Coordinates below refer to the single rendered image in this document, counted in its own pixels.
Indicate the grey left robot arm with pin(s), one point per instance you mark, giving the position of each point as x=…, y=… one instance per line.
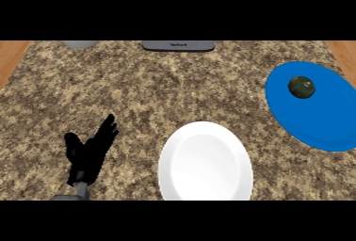
x=76, y=193

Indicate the blue plate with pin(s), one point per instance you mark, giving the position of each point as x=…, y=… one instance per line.
x=315, y=109

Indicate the pale grey appliance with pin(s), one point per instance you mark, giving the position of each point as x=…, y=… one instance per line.
x=80, y=44

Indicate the white plate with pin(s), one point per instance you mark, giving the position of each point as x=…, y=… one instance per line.
x=206, y=163

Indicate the dark grey appliance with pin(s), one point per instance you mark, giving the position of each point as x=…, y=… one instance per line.
x=177, y=45

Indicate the dark green squash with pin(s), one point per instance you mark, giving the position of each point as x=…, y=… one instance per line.
x=302, y=87

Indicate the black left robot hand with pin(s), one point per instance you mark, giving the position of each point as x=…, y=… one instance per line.
x=87, y=153

